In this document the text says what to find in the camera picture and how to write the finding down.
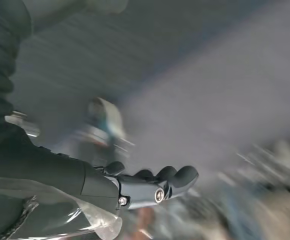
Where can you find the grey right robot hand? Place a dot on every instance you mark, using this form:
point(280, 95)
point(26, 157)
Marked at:
point(60, 185)

